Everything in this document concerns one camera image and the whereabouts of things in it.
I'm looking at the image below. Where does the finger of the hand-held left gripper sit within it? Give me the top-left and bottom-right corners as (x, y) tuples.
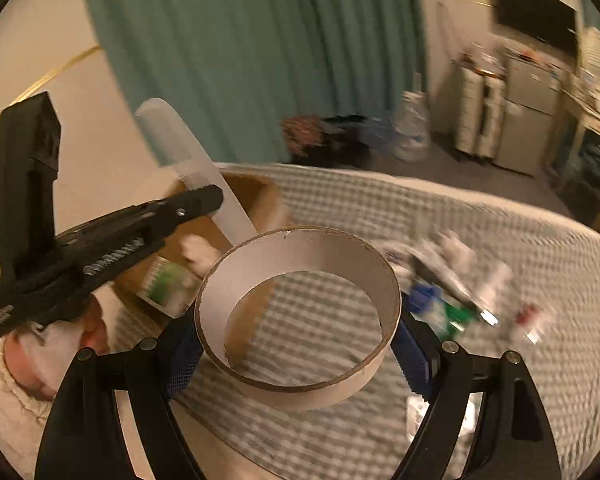
(82, 232), (181, 282)
(125, 184), (225, 242)

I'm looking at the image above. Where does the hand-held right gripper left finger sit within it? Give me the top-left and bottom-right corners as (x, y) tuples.
(34, 317), (206, 480)

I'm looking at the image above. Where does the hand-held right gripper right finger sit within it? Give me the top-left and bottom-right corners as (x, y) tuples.
(392, 312), (563, 480)

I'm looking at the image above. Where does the white comb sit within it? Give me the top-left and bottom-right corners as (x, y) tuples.
(135, 97), (258, 252)

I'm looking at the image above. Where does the cardboard box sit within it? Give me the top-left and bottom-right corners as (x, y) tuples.
(114, 170), (296, 322)

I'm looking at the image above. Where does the cardboard tape ring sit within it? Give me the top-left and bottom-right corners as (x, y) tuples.
(194, 226), (402, 412)

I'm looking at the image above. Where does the person's left hand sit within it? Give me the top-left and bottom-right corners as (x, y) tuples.
(2, 300), (112, 402)

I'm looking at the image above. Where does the blue and green packet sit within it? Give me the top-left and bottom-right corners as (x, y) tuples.
(409, 285), (470, 347)

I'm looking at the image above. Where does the white crumpled wrapper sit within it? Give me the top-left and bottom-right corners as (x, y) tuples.
(430, 230), (515, 311)

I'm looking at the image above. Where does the small red and white item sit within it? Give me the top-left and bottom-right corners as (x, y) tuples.
(511, 302), (552, 347)

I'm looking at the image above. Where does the patterned bag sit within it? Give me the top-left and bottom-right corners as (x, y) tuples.
(280, 116), (327, 161)

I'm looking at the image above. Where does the black bag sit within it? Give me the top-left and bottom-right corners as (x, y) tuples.
(300, 115), (377, 169)

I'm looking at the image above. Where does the green curtain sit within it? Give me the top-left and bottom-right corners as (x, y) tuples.
(77, 0), (428, 167)

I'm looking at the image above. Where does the blue plastic bag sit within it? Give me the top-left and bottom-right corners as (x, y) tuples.
(365, 117), (402, 155)

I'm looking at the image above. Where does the clear water jug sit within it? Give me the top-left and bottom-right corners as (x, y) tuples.
(392, 91), (432, 162)

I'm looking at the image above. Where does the white suitcase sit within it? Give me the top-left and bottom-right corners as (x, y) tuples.
(452, 52), (507, 162)

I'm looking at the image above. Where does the grey mini fridge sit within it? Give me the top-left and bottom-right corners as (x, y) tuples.
(497, 55), (567, 177)

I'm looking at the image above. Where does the wooden desk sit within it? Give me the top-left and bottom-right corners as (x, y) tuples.
(545, 70), (600, 233)

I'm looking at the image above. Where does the black wall television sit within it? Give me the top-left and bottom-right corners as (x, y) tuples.
(492, 0), (579, 59)

